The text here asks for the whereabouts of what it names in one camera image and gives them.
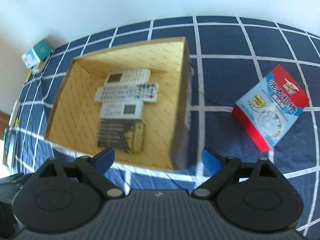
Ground clear plastic screwdriver set case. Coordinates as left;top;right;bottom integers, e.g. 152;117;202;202
97;119;145;153

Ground white remote with LCD screen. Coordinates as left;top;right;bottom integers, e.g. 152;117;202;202
99;101;144;120

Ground white TV remote colourful buttons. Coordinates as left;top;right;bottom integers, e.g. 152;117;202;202
94;83;159;103

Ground red blue cleaner box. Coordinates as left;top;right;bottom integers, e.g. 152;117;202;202
232;65;309;152

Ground yellow cardboard shoe box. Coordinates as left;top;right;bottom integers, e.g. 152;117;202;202
44;37;192;171

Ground white air conditioner remote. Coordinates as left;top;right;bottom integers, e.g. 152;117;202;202
104;69;151;86

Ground navy white grid bedsheet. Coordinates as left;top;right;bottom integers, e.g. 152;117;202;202
12;16;319;239

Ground green white tissue box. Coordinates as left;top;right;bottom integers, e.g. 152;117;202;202
21;39;52;69

